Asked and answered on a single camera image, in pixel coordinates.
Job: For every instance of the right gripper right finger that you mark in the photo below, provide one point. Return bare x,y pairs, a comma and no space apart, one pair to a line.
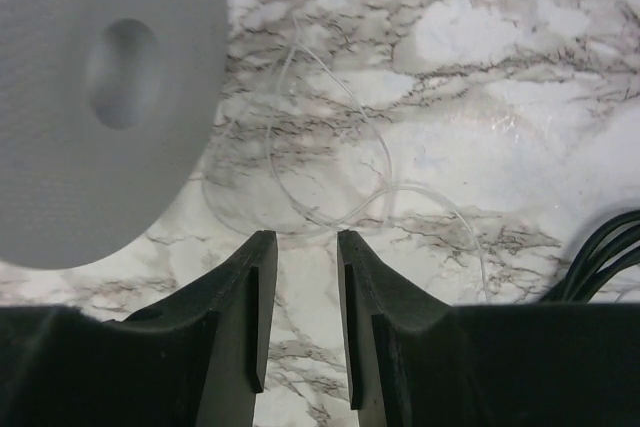
413,360

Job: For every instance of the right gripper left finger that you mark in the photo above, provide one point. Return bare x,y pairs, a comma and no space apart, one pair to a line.
196,358

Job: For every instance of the white cable spool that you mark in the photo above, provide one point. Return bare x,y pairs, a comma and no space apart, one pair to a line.
106,107

